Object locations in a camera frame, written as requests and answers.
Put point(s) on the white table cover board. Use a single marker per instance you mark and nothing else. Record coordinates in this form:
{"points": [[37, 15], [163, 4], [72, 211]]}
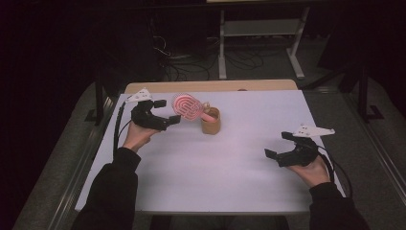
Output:
{"points": [[207, 179]]}

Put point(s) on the wooden table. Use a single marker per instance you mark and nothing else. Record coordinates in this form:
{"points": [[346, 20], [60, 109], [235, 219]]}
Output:
{"points": [[191, 86]]}

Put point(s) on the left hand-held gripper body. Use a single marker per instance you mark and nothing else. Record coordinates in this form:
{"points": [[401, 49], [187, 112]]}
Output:
{"points": [[145, 116]]}

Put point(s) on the person's left hand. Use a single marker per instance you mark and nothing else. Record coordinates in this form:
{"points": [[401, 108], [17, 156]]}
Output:
{"points": [[138, 137]]}

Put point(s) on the white metal stand frame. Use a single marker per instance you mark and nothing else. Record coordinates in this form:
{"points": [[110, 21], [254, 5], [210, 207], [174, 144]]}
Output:
{"points": [[255, 28]]}

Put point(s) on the person's right hand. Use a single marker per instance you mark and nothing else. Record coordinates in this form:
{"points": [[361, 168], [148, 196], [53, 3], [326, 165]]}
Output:
{"points": [[311, 174]]}

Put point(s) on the black metal stand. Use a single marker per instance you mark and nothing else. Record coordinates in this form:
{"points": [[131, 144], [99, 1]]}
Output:
{"points": [[364, 96], [99, 102]]}

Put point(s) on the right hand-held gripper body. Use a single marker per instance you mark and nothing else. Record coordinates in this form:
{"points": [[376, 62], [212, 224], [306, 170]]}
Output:
{"points": [[300, 155]]}

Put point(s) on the brown cup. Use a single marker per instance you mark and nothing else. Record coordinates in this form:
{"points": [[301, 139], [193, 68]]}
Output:
{"points": [[210, 127]]}

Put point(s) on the pink hair comb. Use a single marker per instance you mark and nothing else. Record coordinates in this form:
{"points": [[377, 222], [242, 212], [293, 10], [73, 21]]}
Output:
{"points": [[186, 107]]}

